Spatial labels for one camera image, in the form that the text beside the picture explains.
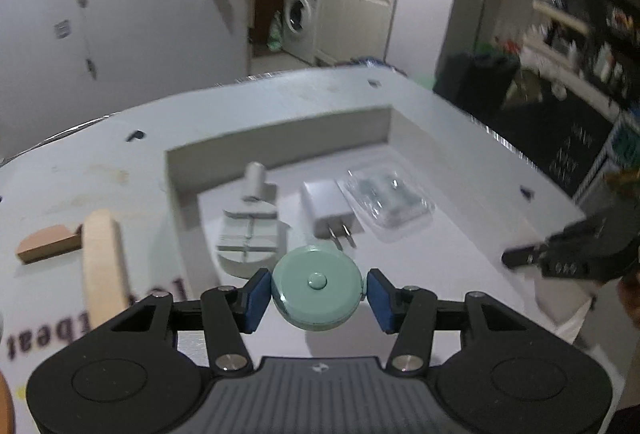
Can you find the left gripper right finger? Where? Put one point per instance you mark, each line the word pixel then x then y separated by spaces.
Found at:
pixel 385 301

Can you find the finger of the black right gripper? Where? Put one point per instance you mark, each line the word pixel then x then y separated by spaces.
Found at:
pixel 523 256

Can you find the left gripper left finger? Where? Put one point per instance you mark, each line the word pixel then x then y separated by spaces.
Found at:
pixel 252 301

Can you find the mint green tape measure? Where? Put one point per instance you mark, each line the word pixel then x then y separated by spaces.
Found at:
pixel 317 288

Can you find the wooden stick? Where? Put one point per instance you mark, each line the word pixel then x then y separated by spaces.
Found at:
pixel 104 273

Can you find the grey watch link remover tool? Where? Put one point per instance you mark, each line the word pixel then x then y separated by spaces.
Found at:
pixel 249 238

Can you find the white shallow cardboard box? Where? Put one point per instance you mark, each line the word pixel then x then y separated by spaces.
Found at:
pixel 484 199

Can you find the clear plastic blister pack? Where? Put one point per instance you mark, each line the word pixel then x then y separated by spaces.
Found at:
pixel 390 201

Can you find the green plastic bag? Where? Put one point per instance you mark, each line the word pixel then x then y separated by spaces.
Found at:
pixel 275 35

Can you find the white kitchen cabinets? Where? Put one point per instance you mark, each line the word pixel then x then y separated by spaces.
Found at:
pixel 351 29

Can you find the white washing machine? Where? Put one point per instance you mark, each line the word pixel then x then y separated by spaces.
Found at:
pixel 299 28

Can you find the white usb wall charger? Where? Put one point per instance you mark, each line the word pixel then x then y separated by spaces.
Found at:
pixel 329 213

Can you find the white wall outlet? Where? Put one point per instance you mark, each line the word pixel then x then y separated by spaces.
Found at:
pixel 62 29

